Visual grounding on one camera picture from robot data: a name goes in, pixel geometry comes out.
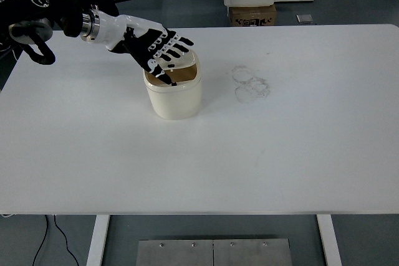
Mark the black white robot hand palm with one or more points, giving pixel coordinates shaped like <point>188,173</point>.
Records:
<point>141,38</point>

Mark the black white robot little finger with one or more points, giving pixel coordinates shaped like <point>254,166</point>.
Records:
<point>169,34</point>

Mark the black white robot ring finger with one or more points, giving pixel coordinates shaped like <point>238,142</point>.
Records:
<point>173,41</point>

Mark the black white robot index finger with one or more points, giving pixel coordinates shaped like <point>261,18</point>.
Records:
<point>167,56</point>

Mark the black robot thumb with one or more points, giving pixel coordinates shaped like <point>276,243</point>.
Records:
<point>150,65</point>

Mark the black white robot middle finger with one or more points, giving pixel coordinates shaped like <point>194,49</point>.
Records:
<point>163,49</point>

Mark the cream push-top trash can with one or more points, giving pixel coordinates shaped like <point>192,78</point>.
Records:
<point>182,100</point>

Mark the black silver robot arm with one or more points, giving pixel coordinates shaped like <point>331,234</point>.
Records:
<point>27,24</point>

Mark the brown cardboard box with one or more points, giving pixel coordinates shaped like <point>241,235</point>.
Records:
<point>252,16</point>

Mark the small grey floor plate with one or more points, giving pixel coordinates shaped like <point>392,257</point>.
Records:
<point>304,19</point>

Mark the left white table leg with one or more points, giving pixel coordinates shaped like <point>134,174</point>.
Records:
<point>98,240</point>

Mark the white table leg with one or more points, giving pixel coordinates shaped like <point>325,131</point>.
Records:
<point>329,241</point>
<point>98,240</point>

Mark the right white table leg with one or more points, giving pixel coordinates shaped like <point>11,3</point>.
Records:
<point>329,241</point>

